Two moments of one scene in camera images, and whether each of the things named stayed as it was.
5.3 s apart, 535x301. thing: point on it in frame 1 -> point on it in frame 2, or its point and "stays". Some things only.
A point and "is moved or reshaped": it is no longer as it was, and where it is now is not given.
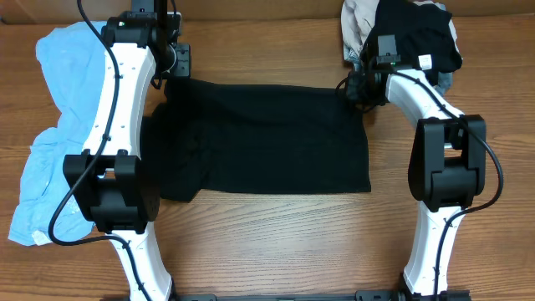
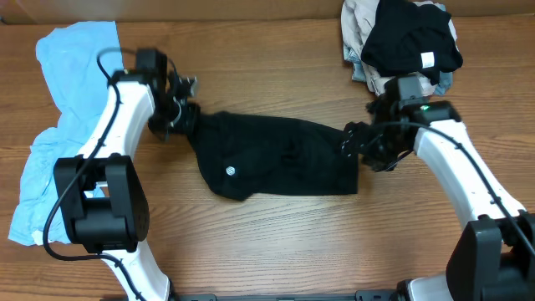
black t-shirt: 221,135 is moved or reshaped
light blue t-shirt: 72,58 stays
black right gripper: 353,81 -> 355,140
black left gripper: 183,68 -> 180,130
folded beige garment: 358,19 stays
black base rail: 360,295 stays
